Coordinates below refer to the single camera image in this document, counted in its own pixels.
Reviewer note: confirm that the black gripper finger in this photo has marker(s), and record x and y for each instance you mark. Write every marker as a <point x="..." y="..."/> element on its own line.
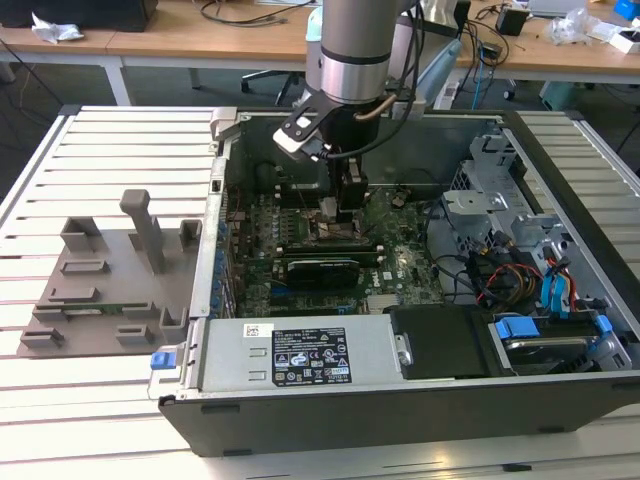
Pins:
<point x="355" y="195"/>
<point x="335" y="175"/>

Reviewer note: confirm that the silver CPU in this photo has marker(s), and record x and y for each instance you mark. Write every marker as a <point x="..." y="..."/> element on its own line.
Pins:
<point x="330" y="207"/>

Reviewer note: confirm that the CPU socket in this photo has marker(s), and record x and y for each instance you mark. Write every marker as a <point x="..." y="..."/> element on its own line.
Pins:
<point x="332" y="235"/>

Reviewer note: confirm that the RAM stick with white label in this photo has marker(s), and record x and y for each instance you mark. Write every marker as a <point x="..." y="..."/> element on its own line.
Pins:
<point x="310" y="186"/>

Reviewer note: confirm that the round coin battery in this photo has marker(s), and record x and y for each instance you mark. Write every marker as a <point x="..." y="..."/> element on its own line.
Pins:
<point x="399" y="200"/>

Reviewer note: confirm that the black RAM stick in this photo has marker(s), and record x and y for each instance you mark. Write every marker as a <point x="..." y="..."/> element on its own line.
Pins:
<point x="367" y="255"/>

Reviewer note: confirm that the black cylinder part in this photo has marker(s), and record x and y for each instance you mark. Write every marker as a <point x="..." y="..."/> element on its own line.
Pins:
<point x="265" y="175"/>

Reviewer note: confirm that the green motherboard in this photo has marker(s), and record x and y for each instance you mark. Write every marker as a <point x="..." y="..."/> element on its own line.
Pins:
<point x="410" y="240"/>

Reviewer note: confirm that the black graphics card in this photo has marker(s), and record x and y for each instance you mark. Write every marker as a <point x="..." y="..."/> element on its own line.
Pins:
<point x="322" y="275"/>

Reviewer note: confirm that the black chair base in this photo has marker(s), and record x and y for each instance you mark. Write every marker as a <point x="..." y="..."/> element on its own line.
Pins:
<point x="260" y="76"/>

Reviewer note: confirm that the white power strip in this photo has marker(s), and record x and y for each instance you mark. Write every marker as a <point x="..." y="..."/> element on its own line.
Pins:
<point x="447" y="97"/>

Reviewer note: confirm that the silver chip heatsink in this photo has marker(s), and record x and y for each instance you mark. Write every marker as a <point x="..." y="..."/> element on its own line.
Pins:
<point x="382" y="302"/>

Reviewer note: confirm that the silver metal drive cage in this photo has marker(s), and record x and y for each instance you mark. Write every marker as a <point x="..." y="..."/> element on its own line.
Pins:
<point x="470" y="202"/>

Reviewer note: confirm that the small black adapter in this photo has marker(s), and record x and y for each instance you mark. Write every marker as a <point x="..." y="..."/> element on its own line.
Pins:
<point x="490" y="51"/>

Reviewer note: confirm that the black caster wheel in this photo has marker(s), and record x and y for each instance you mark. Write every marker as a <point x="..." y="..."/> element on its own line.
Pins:
<point x="509" y="94"/>

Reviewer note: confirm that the black plastic shroud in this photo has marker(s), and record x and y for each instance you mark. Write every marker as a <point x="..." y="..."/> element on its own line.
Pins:
<point x="440" y="345"/>

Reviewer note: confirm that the small black cube box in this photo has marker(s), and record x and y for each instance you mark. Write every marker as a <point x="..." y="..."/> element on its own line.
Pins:
<point x="511" y="21"/>

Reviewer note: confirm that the silver power supply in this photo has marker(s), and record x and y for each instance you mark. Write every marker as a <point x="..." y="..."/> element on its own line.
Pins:
<point x="230" y="360"/>

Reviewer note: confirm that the long wooden desk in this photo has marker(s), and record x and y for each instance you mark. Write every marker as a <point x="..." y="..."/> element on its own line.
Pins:
<point x="550" y="57"/>

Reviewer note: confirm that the teal box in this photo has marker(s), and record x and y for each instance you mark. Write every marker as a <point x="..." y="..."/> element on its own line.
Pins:
<point x="565" y="95"/>

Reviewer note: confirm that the black open PC case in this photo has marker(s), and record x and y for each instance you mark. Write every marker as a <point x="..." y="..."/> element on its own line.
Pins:
<point x="400" y="420"/>

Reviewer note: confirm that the hard disk in blue carrier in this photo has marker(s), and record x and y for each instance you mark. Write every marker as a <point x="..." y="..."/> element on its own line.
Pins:
<point x="545" y="350"/>

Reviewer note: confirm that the grey flat device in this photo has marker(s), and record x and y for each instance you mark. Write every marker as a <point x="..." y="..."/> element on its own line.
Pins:
<point x="555" y="5"/>

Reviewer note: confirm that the grey parts rack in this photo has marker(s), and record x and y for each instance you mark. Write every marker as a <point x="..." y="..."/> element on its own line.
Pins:
<point x="115" y="300"/>

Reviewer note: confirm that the clear plastic bag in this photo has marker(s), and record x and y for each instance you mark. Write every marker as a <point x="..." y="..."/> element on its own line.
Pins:
<point x="575" y="25"/>

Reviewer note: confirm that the blue case latch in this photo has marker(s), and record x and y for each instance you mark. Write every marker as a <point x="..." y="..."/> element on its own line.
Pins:
<point x="161" y="361"/>

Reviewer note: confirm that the wide black box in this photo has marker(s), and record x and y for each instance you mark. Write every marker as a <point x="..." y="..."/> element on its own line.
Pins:
<point x="100" y="12"/>

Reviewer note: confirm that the white open box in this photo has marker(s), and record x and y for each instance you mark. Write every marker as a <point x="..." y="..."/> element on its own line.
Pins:
<point x="625" y="45"/>

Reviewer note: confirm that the blue box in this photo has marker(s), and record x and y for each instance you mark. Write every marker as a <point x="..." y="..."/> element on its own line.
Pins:
<point x="624" y="7"/>

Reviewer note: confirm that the crumpled white paper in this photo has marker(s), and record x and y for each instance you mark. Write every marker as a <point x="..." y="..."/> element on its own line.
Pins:
<point x="55" y="30"/>

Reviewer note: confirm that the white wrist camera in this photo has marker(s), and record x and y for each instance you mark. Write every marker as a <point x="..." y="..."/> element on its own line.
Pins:
<point x="292" y="131"/>

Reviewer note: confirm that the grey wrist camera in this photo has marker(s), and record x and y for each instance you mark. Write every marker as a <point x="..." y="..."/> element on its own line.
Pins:
<point x="410" y="107"/>

